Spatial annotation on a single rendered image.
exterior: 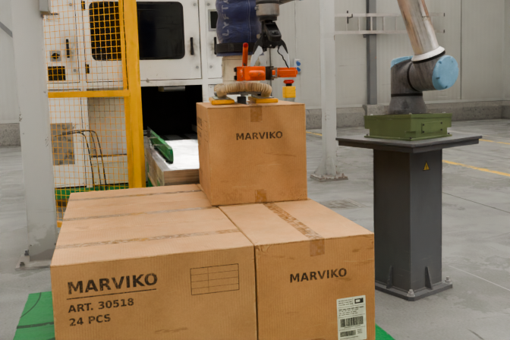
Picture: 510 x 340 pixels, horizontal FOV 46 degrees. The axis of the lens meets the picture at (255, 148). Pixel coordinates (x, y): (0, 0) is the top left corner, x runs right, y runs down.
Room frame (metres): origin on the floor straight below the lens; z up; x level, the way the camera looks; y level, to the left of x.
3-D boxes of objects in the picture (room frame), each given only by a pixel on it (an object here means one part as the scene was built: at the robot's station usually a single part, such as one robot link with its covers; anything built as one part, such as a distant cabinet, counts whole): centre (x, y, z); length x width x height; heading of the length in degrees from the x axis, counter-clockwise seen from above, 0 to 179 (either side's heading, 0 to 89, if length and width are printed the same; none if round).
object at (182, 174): (3.10, 0.12, 0.58); 0.70 x 0.03 x 0.06; 104
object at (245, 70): (2.19, 0.00, 1.07); 0.08 x 0.07 x 0.05; 6
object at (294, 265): (2.37, 0.25, 0.34); 1.20 x 1.00 x 0.40; 14
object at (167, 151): (4.51, 0.75, 0.60); 1.60 x 0.10 x 0.09; 14
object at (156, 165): (4.15, 0.72, 0.50); 2.31 x 0.05 x 0.19; 14
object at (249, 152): (2.73, 0.04, 0.74); 0.60 x 0.40 x 0.40; 10
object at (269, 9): (2.37, -0.06, 1.31); 0.10 x 0.09 x 0.05; 103
